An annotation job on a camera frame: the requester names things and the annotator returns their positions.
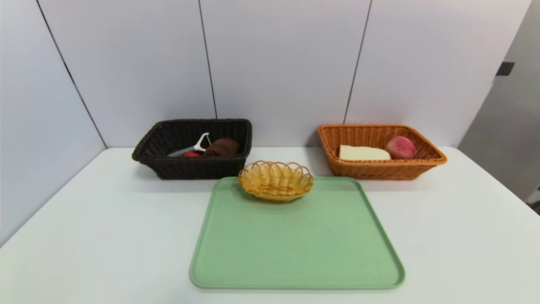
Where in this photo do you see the brown towel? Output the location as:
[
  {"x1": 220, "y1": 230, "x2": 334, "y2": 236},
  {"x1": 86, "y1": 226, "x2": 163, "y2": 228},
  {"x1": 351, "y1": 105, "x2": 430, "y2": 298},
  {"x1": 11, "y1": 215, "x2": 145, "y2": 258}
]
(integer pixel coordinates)
[{"x1": 202, "y1": 138, "x2": 240, "y2": 157}]

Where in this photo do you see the white peeler with grey handle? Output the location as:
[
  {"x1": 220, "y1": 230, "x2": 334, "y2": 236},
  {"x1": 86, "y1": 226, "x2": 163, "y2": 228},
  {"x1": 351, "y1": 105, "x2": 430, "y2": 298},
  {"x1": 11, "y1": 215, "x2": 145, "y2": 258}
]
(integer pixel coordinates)
[{"x1": 167, "y1": 133, "x2": 212, "y2": 158}]

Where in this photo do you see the white bread slice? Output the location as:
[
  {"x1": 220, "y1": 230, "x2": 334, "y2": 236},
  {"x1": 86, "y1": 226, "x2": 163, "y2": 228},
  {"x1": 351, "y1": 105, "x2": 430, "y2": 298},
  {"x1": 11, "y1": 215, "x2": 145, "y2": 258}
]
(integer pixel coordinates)
[{"x1": 339, "y1": 145, "x2": 392, "y2": 161}]

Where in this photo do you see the pink peach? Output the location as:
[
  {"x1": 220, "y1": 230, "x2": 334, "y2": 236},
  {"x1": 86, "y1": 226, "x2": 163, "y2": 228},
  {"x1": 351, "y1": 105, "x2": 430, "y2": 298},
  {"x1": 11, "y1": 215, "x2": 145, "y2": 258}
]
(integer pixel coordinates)
[{"x1": 385, "y1": 136, "x2": 417, "y2": 160}]

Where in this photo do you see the small round yellow wicker basket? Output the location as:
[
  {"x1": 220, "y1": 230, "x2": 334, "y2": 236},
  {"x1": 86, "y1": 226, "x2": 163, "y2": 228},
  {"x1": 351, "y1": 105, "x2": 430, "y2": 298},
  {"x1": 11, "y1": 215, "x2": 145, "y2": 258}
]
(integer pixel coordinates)
[{"x1": 238, "y1": 160, "x2": 314, "y2": 203}]

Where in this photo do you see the dark brown wicker basket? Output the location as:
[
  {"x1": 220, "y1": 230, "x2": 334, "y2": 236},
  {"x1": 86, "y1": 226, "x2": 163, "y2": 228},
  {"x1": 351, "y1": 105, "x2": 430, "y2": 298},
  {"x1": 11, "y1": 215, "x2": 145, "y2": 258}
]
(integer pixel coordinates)
[{"x1": 132, "y1": 119, "x2": 253, "y2": 180}]

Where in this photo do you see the orange wicker basket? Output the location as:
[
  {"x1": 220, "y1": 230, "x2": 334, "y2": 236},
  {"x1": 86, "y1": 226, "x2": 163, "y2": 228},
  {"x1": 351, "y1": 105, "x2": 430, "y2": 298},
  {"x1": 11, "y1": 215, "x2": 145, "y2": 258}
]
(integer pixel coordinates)
[{"x1": 318, "y1": 123, "x2": 448, "y2": 181}]

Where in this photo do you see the light green plastic tray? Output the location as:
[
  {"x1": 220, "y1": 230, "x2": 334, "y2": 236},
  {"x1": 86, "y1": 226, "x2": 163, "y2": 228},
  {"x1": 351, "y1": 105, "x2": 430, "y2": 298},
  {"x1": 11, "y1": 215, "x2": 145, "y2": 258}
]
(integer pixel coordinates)
[{"x1": 189, "y1": 176, "x2": 406, "y2": 290}]

